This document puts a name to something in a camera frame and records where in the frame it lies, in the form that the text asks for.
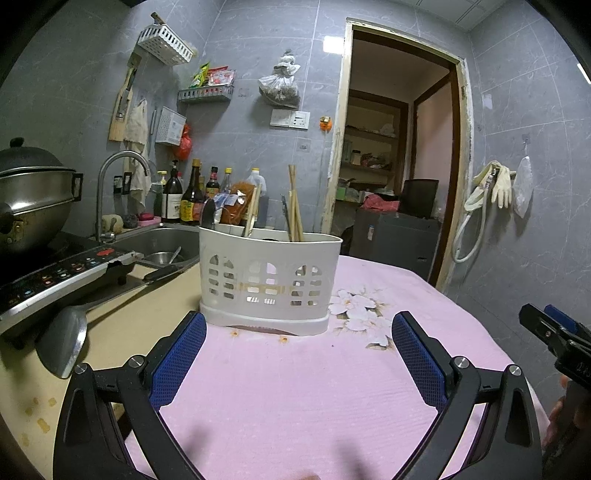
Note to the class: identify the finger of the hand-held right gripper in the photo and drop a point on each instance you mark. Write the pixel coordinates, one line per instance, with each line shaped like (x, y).
(538, 325)
(568, 321)

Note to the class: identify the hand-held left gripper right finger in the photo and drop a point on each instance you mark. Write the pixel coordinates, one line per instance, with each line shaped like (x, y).
(420, 360)

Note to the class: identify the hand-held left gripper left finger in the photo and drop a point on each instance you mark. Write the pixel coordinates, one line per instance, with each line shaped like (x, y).
(178, 360)

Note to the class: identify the white plastic utensil caddy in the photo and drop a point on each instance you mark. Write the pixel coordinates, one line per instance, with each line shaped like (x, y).
(277, 249)

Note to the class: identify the steel spoon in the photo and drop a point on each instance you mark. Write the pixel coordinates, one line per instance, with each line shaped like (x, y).
(208, 212)

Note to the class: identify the steel fork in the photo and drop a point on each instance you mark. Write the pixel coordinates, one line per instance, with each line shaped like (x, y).
(285, 217)

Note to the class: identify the set of wooden chopsticks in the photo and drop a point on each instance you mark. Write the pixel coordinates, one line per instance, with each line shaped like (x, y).
(294, 203)

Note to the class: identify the person's right hand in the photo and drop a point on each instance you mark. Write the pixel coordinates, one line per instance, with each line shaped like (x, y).
(556, 422)

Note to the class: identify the steel bowl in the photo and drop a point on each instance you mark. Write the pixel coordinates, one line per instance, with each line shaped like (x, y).
(159, 258)

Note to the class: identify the grey cabinet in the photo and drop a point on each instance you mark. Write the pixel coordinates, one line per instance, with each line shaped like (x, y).
(397, 240)

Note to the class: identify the steel sink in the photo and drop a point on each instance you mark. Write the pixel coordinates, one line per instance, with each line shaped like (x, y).
(180, 237)

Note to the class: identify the pink floral tablecloth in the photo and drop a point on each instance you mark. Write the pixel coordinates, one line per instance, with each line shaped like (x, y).
(300, 392)

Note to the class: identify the hanging white plastic bag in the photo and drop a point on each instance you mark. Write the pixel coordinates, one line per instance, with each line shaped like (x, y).
(522, 182)

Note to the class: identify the black induction cooker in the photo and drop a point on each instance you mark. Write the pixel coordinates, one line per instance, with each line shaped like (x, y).
(60, 277)

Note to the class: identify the cream rubber gloves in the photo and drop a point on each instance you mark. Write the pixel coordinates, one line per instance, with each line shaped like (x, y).
(502, 184)

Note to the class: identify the dark scouring pad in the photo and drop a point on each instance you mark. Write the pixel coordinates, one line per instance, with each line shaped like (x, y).
(131, 220)

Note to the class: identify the pink soap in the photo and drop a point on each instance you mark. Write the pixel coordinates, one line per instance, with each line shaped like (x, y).
(147, 216)

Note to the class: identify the beige scrub sponge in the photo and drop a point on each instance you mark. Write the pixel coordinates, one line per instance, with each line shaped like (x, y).
(113, 223)

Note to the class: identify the dark bottle with white label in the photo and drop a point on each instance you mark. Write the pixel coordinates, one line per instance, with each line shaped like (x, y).
(172, 201)

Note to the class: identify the pink cloth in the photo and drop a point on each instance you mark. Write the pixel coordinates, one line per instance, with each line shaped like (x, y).
(381, 203)

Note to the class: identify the green pump bottle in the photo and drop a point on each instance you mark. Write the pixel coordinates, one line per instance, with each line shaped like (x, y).
(159, 198)

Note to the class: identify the blue packet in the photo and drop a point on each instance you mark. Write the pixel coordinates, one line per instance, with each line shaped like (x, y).
(225, 200)

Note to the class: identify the orange snack bag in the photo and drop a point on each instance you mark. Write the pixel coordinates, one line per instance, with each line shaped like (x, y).
(238, 203)

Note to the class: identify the steel faucet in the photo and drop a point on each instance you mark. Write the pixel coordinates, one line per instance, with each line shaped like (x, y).
(99, 203)

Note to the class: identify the red-capped sauce bottle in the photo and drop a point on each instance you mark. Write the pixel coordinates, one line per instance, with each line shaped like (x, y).
(212, 184)

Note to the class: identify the beige cloth behind faucet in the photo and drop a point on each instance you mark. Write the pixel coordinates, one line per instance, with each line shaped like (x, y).
(139, 184)

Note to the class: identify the clear bottle with yellow cap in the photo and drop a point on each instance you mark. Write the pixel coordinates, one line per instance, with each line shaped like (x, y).
(226, 180)

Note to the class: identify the red plastic bag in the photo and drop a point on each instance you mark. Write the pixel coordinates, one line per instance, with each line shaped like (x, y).
(183, 143)

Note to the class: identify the steel pot with black lid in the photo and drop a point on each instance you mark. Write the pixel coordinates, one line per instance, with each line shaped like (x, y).
(32, 198)

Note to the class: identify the wooden shelf unit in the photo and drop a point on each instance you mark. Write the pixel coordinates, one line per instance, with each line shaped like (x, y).
(374, 134)

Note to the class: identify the hanging steel utensil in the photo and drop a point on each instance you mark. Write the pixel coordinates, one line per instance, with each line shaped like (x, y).
(153, 129)

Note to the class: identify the hanging beige cloth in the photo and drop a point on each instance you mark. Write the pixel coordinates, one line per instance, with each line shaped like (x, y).
(136, 127)

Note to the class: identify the wooden cutting board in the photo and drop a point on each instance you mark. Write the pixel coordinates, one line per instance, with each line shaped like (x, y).
(119, 120)

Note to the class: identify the green snack packet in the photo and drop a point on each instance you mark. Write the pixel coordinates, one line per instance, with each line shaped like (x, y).
(200, 76)

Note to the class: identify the red snack packet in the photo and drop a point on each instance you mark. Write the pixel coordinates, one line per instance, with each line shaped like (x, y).
(221, 78)

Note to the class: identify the clear plastic bag of herbs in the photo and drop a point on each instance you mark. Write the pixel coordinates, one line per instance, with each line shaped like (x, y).
(279, 87)

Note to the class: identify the hanging kitchen cleaver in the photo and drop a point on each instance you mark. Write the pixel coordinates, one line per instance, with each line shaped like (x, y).
(132, 71)

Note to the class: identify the black range hood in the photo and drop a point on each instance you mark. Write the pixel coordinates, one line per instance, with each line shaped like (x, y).
(129, 2)

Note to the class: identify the black wall socket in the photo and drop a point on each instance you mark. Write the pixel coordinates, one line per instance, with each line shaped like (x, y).
(121, 184)

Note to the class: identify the white perforated wall box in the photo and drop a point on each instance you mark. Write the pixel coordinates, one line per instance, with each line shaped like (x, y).
(171, 127)

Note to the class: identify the white door frame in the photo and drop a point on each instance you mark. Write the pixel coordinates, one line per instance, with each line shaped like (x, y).
(339, 138)

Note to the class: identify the orange wall hook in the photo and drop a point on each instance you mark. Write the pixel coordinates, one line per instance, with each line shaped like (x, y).
(325, 123)

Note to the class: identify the grey wall shelf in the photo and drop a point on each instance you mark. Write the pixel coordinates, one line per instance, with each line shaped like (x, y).
(205, 94)

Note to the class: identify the white wall socket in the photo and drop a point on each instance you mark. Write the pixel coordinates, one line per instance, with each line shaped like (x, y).
(300, 120)

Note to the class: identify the white wall basket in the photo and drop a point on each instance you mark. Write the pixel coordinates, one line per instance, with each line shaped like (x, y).
(166, 45)

